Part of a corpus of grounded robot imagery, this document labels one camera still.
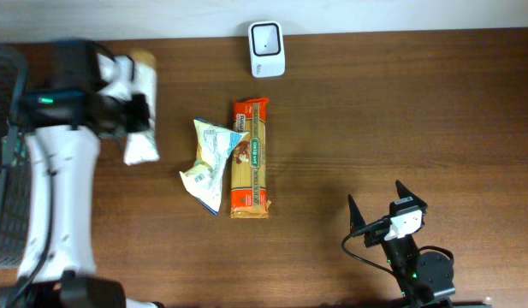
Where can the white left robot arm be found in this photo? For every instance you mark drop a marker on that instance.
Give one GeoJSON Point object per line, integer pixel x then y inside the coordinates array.
{"type": "Point", "coordinates": [63, 126]}

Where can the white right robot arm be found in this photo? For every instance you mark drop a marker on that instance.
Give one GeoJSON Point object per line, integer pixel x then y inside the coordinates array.
{"type": "Point", "coordinates": [424, 274]}

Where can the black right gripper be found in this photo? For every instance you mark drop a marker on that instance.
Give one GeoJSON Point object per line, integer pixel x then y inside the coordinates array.
{"type": "Point", "coordinates": [378, 235]}

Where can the grey plastic mesh basket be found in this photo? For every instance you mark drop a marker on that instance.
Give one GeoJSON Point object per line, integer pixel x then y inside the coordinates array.
{"type": "Point", "coordinates": [14, 161]}

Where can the orange spaghetti packet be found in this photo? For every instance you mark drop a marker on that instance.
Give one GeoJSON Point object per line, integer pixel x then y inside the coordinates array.
{"type": "Point", "coordinates": [249, 197]}

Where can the white barcode scanner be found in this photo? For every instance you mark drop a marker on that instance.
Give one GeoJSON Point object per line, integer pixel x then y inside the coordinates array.
{"type": "Point", "coordinates": [267, 51]}

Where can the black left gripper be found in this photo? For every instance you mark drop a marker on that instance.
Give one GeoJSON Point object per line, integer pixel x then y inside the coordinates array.
{"type": "Point", "coordinates": [133, 114]}

